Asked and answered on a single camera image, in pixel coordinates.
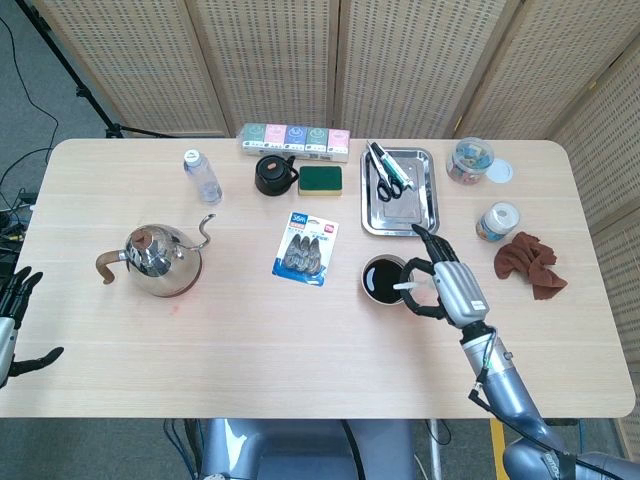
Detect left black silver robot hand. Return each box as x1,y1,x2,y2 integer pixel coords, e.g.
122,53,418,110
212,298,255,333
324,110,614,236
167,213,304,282
0,266,65,389

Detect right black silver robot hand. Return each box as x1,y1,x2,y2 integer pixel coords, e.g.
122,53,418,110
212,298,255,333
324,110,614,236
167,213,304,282
402,223,490,330

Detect white plastic spoon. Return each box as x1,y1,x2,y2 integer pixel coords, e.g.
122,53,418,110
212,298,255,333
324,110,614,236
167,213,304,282
392,278,437,292

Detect white bowl of coffee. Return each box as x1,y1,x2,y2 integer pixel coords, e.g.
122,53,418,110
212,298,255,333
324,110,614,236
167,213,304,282
360,254,416,306

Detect brown crumpled cloth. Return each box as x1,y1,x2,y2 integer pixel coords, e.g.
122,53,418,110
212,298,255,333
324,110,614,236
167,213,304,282
493,231,569,301

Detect small can with white lid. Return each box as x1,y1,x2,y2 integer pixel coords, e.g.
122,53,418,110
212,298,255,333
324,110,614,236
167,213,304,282
475,201,521,244

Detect rectangular steel tray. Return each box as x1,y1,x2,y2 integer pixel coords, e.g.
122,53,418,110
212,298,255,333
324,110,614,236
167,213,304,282
360,146,441,238

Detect white round jar lid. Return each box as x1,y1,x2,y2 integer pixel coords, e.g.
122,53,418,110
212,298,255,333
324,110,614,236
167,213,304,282
485,158,515,184

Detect clear jar with colourful contents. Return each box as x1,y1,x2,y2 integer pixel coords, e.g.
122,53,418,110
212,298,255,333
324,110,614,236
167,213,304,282
445,136,495,186

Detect white green tube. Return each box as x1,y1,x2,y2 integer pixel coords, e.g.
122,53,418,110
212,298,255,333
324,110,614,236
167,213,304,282
369,141,417,191

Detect steel gooseneck kettle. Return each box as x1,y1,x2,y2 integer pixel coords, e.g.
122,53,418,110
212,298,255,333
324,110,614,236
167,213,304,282
95,213,218,299

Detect white table leg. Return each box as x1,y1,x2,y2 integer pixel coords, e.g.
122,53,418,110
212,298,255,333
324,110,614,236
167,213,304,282
428,419,449,480

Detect green yellow sponge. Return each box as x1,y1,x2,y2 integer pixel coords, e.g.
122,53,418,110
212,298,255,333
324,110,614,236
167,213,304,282
297,165,345,198

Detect black tripod stand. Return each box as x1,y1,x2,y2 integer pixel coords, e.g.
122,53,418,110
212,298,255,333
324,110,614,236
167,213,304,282
14,0,176,140

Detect black round lidded pot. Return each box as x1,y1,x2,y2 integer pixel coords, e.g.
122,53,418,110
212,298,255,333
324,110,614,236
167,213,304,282
254,154,300,197

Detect multicolour tissue multipack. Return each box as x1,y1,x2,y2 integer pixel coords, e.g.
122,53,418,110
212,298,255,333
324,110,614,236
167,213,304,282
241,122,351,155

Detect clear plastic water bottle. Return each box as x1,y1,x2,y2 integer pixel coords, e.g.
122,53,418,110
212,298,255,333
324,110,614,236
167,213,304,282
182,148,223,206

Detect grey robot torso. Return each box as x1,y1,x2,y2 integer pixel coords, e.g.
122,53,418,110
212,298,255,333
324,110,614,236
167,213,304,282
199,418,416,480

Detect woven folding screen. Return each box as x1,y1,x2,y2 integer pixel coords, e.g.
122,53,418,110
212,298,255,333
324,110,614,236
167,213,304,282
29,0,640,446

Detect black cable tangle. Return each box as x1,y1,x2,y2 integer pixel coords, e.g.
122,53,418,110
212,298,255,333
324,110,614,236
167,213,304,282
0,164,40,274

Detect black handled scissors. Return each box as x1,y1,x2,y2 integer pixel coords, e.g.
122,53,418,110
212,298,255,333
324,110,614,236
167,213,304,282
366,141,403,203

